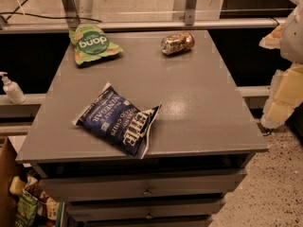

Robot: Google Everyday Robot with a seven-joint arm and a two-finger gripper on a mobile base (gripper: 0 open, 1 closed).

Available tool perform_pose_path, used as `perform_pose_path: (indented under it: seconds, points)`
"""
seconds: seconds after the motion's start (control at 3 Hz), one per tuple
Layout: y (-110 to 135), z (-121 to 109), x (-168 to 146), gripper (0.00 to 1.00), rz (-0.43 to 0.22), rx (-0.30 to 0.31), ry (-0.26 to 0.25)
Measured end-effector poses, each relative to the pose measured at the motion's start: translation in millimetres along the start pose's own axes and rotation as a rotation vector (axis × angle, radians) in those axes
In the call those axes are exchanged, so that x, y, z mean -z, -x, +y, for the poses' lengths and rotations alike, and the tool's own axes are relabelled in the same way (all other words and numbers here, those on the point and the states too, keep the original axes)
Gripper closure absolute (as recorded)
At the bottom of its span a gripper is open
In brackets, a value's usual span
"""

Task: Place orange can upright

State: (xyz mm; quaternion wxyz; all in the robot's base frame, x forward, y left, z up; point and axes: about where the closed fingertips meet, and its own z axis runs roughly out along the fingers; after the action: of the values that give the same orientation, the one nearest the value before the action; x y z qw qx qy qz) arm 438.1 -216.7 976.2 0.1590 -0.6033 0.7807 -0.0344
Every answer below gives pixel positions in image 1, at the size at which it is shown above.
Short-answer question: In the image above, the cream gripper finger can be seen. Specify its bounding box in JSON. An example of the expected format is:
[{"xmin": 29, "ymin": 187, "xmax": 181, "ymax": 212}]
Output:
[
  {"xmin": 258, "ymin": 25, "xmax": 283, "ymax": 49},
  {"xmin": 260, "ymin": 63, "xmax": 303, "ymax": 129}
]

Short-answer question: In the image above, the orange soda can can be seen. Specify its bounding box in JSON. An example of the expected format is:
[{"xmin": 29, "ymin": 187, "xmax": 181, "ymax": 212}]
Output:
[{"xmin": 161, "ymin": 32, "xmax": 195, "ymax": 56}]

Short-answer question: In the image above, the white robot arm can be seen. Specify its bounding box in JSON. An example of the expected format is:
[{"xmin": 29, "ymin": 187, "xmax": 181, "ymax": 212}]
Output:
[{"xmin": 259, "ymin": 3, "xmax": 303, "ymax": 129}]

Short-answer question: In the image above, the blue kettle chips bag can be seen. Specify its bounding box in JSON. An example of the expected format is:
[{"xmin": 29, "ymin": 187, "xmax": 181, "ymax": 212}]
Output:
[{"xmin": 72, "ymin": 82, "xmax": 161, "ymax": 159}]

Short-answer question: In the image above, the white pump bottle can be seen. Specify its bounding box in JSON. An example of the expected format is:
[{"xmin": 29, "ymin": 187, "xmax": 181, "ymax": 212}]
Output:
[{"xmin": 0, "ymin": 72, "xmax": 27, "ymax": 104}]

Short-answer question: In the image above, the green snack bag in box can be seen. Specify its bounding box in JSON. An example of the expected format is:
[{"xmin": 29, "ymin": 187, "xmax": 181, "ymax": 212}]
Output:
[{"xmin": 15, "ymin": 190, "xmax": 38, "ymax": 227}]

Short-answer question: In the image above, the brown cardboard box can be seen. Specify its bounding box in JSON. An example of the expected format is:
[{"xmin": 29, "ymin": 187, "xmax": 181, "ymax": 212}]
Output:
[{"xmin": 0, "ymin": 138, "xmax": 22, "ymax": 227}]

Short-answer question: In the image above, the metal frame rail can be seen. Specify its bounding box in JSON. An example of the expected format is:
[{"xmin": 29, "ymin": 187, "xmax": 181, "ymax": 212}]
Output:
[{"xmin": 0, "ymin": 17, "xmax": 286, "ymax": 34}]

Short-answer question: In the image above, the black cable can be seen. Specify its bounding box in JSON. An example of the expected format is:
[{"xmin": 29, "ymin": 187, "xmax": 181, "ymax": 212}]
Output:
[{"xmin": 0, "ymin": 0, "xmax": 102, "ymax": 23}]

